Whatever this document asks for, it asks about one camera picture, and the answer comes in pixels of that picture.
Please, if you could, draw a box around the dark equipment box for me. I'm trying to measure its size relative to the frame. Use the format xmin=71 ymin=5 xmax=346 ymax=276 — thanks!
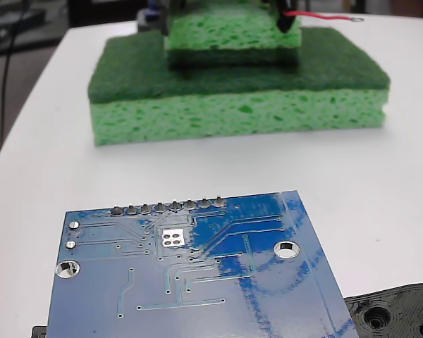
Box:
xmin=0 ymin=0 xmax=47 ymax=57

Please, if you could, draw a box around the blue printed circuit board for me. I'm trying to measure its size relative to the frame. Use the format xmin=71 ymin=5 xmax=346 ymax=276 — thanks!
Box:
xmin=46 ymin=190 xmax=360 ymax=338

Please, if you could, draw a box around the red wire with ring terminal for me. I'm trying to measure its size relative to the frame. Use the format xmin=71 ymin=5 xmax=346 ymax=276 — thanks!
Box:
xmin=282 ymin=10 xmax=365 ymax=25

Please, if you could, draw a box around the large green scrub sponge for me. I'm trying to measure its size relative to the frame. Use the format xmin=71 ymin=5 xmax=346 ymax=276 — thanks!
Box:
xmin=87 ymin=27 xmax=391 ymax=148

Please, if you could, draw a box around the black plastic mount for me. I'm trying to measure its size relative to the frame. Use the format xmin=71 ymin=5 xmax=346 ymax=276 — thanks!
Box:
xmin=31 ymin=281 xmax=423 ymax=338

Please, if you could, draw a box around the thin black cable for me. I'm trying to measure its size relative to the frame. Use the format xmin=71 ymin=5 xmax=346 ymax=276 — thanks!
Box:
xmin=0 ymin=0 xmax=30 ymax=151

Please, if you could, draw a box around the small green scrub sponge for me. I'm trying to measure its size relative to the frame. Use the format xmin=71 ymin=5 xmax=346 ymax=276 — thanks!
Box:
xmin=164 ymin=0 xmax=303 ymax=70

